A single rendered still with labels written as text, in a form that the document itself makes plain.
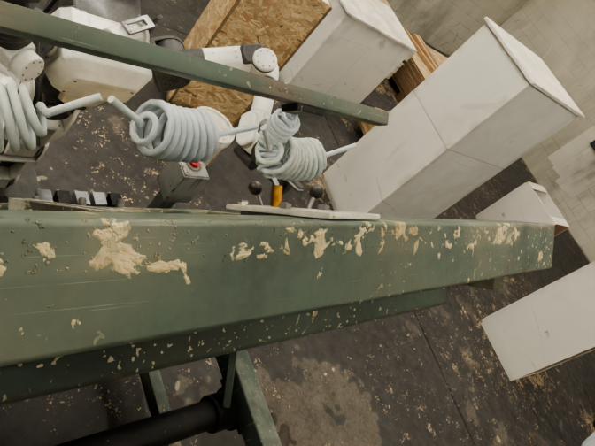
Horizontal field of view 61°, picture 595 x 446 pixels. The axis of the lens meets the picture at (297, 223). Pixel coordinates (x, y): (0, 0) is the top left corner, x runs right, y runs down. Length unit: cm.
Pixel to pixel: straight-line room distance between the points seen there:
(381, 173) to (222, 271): 347
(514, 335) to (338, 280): 440
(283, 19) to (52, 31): 284
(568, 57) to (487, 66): 649
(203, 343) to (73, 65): 95
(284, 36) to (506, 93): 143
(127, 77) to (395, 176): 260
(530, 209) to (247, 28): 399
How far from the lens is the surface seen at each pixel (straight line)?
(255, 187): 130
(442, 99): 373
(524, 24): 1065
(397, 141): 386
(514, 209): 624
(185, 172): 197
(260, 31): 331
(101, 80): 153
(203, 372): 272
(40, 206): 139
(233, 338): 77
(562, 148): 966
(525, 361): 494
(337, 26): 462
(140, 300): 42
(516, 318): 493
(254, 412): 181
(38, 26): 48
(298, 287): 53
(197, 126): 58
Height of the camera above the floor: 220
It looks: 36 degrees down
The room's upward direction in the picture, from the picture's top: 49 degrees clockwise
